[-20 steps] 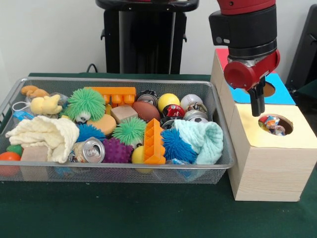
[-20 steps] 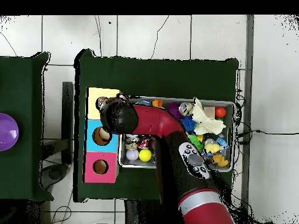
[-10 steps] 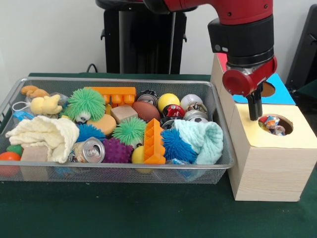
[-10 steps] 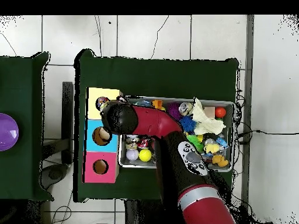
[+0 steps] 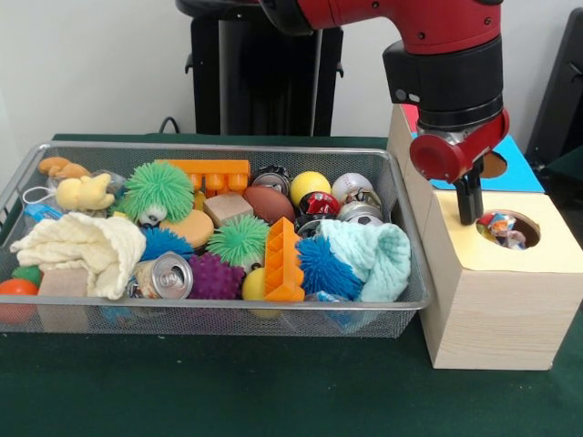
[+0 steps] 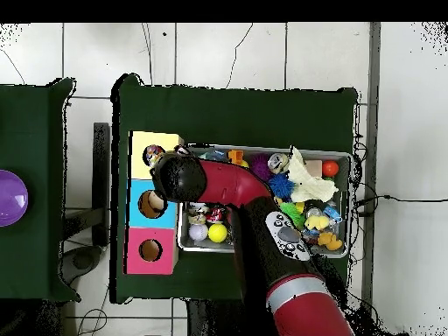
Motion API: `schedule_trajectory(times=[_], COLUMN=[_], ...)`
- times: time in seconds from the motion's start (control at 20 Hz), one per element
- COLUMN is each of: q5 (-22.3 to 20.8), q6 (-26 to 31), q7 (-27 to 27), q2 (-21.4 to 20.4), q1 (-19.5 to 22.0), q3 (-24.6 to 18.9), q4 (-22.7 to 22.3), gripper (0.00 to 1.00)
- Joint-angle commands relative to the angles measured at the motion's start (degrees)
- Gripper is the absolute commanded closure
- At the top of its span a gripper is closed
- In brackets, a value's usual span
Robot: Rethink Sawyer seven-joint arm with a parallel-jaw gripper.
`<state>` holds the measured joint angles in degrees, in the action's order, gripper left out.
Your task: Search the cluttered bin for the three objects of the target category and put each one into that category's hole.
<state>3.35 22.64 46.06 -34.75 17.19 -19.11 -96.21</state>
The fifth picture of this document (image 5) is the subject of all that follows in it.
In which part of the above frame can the orange toy brick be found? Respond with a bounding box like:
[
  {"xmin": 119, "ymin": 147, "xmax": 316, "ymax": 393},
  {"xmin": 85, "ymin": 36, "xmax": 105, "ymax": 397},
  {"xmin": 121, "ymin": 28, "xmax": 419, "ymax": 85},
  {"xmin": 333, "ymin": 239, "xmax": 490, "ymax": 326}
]
[{"xmin": 262, "ymin": 217, "xmax": 306, "ymax": 303}]

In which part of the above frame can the dark green table cloth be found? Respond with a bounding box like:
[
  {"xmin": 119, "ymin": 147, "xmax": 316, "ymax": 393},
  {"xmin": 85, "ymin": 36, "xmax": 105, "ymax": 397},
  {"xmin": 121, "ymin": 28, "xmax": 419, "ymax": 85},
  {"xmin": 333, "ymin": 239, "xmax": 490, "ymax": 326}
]
[
  {"xmin": 536, "ymin": 144, "xmax": 583, "ymax": 177},
  {"xmin": 0, "ymin": 132, "xmax": 583, "ymax": 437}
]

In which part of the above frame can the green spiky ball with eyes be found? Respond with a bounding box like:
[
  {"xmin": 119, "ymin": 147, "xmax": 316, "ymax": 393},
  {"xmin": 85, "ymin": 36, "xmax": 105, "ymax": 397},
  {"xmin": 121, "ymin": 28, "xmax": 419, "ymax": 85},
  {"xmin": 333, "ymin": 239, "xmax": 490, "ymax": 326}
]
[
  {"xmin": 205, "ymin": 213, "xmax": 271, "ymax": 270},
  {"xmin": 118, "ymin": 159, "xmax": 195, "ymax": 229}
]

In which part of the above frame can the mint cloth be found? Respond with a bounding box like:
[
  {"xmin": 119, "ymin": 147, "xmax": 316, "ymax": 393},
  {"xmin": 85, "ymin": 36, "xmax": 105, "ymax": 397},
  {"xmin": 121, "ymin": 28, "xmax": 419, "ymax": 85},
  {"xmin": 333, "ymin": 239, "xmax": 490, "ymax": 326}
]
[{"xmin": 318, "ymin": 218, "xmax": 413, "ymax": 304}]

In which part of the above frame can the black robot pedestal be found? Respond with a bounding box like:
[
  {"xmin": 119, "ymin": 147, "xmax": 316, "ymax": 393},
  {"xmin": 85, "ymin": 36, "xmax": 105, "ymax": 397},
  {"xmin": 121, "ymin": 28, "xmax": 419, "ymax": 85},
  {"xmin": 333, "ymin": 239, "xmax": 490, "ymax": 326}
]
[{"xmin": 175, "ymin": 0, "xmax": 345, "ymax": 137}]

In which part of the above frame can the wooden box with three holes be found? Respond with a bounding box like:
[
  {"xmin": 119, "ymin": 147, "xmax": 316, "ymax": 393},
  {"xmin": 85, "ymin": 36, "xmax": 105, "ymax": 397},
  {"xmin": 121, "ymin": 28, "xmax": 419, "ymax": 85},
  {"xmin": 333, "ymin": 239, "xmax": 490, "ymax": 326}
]
[{"xmin": 385, "ymin": 102, "xmax": 583, "ymax": 371}]

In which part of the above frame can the blue spiky ball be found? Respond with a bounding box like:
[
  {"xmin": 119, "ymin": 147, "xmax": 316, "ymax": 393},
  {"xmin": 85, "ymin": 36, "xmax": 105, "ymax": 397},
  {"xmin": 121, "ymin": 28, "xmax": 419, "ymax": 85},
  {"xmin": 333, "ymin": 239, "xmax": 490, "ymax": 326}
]
[{"xmin": 140, "ymin": 227, "xmax": 196, "ymax": 263}]

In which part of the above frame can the multicoloured cloth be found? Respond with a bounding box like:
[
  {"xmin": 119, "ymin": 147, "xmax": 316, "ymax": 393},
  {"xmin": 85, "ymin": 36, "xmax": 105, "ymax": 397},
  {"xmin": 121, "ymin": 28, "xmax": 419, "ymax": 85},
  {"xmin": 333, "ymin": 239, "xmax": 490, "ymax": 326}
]
[{"xmin": 476, "ymin": 211, "xmax": 528, "ymax": 250}]

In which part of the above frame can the crushed drink can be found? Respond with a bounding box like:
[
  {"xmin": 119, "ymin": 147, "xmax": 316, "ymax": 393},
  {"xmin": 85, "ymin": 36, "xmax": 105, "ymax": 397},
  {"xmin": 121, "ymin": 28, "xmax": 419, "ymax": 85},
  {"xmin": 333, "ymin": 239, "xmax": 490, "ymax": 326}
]
[{"xmin": 129, "ymin": 251, "xmax": 196, "ymax": 300}]

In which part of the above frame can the orange-red ball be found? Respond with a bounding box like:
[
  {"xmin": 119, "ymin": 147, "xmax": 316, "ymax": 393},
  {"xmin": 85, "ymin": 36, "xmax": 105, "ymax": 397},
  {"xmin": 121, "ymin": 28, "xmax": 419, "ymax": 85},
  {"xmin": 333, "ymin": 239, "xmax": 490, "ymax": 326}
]
[{"xmin": 0, "ymin": 279, "xmax": 40, "ymax": 325}]

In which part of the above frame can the yellow ball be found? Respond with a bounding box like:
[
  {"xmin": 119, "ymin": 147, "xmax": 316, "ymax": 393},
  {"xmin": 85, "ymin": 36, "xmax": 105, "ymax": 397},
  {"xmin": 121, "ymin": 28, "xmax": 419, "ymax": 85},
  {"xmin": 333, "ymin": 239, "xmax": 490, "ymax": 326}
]
[{"xmin": 290, "ymin": 170, "xmax": 332, "ymax": 207}]

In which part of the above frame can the shallow mesh bin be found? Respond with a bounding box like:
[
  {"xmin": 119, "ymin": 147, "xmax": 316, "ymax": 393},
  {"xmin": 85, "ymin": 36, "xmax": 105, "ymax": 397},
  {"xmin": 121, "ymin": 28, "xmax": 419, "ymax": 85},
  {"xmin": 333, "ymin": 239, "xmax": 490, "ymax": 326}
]
[{"xmin": 0, "ymin": 140, "xmax": 435, "ymax": 340}]

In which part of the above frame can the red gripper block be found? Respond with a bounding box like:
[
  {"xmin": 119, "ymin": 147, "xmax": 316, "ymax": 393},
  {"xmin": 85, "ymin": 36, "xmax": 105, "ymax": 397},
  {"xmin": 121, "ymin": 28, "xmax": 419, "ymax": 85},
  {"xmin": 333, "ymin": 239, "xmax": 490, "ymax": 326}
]
[{"xmin": 408, "ymin": 107, "xmax": 511, "ymax": 227}]

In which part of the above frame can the cream cloth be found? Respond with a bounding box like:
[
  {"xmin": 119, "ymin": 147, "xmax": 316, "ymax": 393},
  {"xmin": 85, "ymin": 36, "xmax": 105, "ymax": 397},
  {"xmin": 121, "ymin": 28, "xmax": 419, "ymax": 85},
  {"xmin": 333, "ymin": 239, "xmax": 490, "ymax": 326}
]
[{"xmin": 9, "ymin": 211, "xmax": 148, "ymax": 300}]

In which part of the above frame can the black monitor on stand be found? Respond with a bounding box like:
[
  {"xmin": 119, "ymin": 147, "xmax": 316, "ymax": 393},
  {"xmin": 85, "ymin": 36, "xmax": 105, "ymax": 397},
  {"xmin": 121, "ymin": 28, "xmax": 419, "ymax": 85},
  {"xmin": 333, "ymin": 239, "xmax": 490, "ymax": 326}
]
[{"xmin": 523, "ymin": 6, "xmax": 583, "ymax": 158}]

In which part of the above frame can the purple spiky ball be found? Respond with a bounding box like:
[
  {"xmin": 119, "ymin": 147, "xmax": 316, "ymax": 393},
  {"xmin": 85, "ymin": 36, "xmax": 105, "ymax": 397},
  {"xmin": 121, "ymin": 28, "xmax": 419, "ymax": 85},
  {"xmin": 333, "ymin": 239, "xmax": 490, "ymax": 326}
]
[{"xmin": 187, "ymin": 252, "xmax": 246, "ymax": 300}]

